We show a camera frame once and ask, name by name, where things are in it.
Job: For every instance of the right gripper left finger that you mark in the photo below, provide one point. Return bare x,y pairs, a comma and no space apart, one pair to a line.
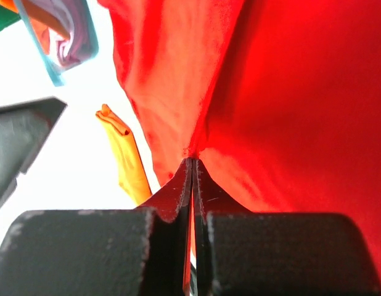
143,251

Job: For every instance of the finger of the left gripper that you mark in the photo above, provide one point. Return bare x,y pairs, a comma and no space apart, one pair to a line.
24,129

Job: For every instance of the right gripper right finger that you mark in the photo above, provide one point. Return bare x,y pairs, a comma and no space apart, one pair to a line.
244,253

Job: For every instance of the red t shirt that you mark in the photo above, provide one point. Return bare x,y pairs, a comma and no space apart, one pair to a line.
281,100

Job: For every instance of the blue plastic basket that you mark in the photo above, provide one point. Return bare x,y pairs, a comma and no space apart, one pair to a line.
55,73

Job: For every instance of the folded orange t shirt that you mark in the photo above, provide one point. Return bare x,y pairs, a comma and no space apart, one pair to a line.
131,173

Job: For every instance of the pink garment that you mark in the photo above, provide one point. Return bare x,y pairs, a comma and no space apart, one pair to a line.
82,46

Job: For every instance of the orange garment in basket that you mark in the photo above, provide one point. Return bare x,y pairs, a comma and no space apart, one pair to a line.
41,22

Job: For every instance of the green garment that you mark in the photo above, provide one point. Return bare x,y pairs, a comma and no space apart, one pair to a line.
7,18

